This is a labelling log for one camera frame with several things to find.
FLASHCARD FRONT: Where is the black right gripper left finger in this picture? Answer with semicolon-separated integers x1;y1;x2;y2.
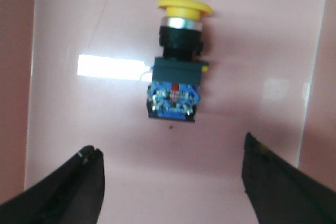
1;145;105;223

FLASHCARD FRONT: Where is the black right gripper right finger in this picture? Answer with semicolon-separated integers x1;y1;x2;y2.
241;133;335;223

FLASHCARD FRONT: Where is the yellow mushroom push button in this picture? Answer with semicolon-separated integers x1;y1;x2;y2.
146;0;213;122

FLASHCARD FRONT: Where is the pink plastic bin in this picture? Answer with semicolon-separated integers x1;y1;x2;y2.
1;0;329;223

